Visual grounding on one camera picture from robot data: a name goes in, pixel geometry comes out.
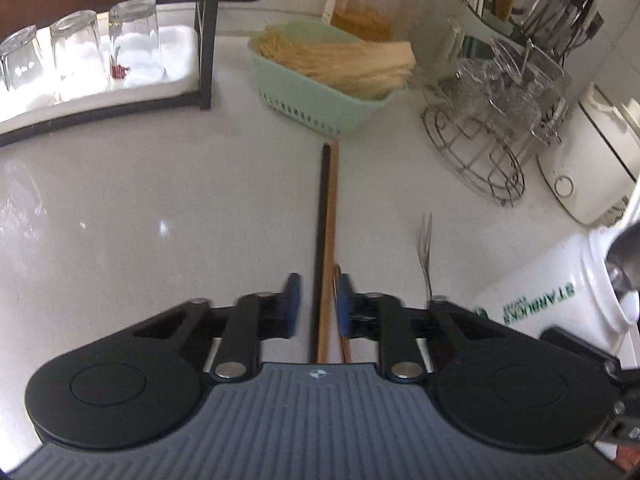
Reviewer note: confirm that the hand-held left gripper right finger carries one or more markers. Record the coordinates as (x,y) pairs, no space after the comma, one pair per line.
(344,305)

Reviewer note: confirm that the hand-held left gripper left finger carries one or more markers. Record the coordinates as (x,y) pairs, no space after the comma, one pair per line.
(294,305)

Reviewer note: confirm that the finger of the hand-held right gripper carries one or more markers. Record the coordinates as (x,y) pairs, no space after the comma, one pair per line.
(575,346)

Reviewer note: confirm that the white ceramic mug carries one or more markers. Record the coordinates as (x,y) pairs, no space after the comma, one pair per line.
(550,280)

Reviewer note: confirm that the wooden chopstick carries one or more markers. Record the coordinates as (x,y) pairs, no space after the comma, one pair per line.
(332,210)

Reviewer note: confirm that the black chopstick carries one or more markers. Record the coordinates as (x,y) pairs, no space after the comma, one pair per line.
(322,210)

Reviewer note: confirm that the metal spoon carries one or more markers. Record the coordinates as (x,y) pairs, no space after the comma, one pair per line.
(625,255)

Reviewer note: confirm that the hanging kitchen utensils set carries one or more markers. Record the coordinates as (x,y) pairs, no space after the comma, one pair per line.
(565,0)

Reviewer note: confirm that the metal fork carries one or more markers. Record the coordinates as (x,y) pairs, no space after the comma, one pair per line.
(427,260)

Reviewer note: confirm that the white electric cooker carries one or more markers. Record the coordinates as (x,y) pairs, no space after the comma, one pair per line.
(590,160)

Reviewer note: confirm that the green plastic basket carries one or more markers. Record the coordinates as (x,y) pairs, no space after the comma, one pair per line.
(310,105)

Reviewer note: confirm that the bundle of dried noodles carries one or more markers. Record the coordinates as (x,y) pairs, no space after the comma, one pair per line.
(350,65)

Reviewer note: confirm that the cluster of small glass cups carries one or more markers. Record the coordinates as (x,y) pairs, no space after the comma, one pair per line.
(520,95)

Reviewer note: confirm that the glass pitcher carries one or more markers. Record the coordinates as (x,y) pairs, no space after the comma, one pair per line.
(547,75)

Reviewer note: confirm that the white tray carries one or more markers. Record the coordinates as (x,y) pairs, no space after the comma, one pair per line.
(177,50)

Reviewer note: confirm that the tall clear glass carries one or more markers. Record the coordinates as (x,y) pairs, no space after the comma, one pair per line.
(437,40)

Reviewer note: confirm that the black metal shelf rack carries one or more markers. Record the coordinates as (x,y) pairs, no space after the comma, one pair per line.
(207,35)

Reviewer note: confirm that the purple plastic cup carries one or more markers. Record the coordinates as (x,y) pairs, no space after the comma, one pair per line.
(507,57)

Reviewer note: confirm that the red-lidded plastic jar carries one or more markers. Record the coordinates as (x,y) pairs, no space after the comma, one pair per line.
(370,5)

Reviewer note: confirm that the green utensil holder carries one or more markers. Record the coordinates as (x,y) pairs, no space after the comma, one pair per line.
(480,25)

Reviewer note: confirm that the glass cup with red mark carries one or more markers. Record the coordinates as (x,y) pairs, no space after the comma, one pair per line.
(135,35)

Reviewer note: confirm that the clear glass cup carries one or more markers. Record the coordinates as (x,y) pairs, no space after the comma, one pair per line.
(20,57)
(80,50)

